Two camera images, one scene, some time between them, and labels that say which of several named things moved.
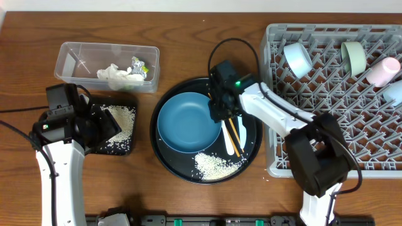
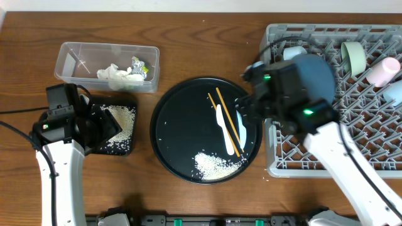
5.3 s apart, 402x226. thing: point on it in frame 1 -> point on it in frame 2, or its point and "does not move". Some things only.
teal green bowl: x=353 y=58 does not move
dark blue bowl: x=185 y=123 -> x=317 y=76
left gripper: x=111 y=127 does not move
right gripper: x=216 y=113 -> x=245 y=105
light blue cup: x=394 y=93 does not move
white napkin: x=118 y=79 does not move
